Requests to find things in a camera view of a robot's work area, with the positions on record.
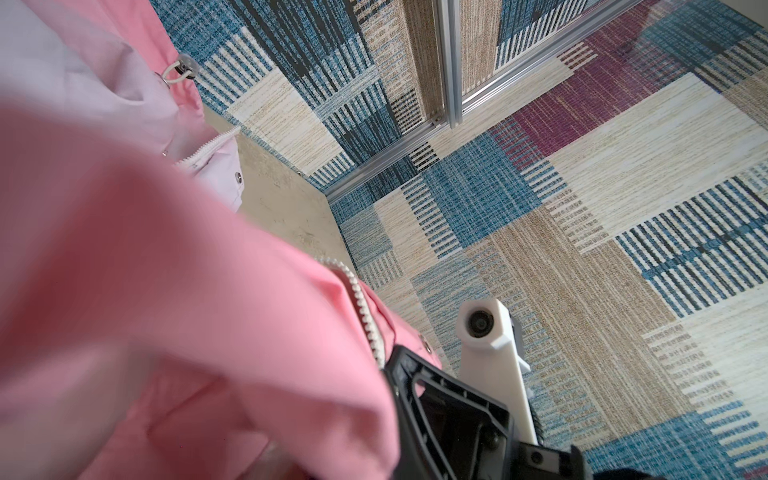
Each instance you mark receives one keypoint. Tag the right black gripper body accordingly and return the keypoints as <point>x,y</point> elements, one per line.
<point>534,462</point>

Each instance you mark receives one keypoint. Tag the pink zip-up jacket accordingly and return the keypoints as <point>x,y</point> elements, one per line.
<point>148,331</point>

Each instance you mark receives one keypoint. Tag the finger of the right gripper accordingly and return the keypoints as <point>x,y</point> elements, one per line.
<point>447,429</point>

